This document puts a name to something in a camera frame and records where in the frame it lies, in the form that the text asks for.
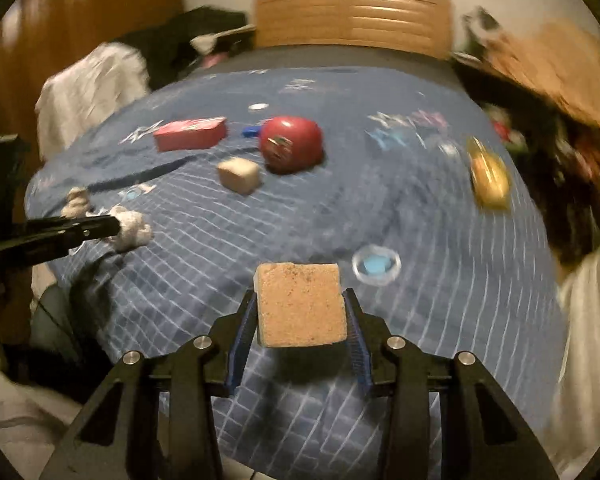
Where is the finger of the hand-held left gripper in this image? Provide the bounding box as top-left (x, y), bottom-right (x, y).
top-left (0, 215), bottom-right (121, 267)

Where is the blue printed blanket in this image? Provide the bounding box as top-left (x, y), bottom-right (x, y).
top-left (25, 65), bottom-right (568, 480)

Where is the white bedsheet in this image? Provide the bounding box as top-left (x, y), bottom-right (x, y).
top-left (0, 355), bottom-right (81, 461)

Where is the white fabric heap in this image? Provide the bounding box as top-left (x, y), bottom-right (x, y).
top-left (550, 245), bottom-right (600, 476)

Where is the pink box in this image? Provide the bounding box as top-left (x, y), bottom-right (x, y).
top-left (153, 116), bottom-right (228, 153)

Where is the beige sponge cube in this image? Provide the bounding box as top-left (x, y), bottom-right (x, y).
top-left (216, 156), bottom-right (262, 196)

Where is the clear plastic lid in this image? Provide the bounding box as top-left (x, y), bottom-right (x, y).
top-left (351, 245), bottom-right (402, 286)

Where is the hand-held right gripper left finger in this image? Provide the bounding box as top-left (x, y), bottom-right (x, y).
top-left (39, 287), bottom-right (260, 480)

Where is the wooden wardrobe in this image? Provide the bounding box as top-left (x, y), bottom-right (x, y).
top-left (0, 0), bottom-right (186, 126)

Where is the white crumpled cloth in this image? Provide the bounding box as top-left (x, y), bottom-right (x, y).
top-left (35, 42), bottom-right (151, 161)

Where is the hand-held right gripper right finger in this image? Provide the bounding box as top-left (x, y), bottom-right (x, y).
top-left (342, 287), bottom-right (561, 480)

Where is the black bag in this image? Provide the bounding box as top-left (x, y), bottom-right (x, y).
top-left (105, 6), bottom-right (256, 93)

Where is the tan sponge block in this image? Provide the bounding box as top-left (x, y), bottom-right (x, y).
top-left (254, 261), bottom-right (348, 348)

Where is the wooden headboard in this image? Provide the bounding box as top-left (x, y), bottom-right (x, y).
top-left (252, 0), bottom-right (453, 61)

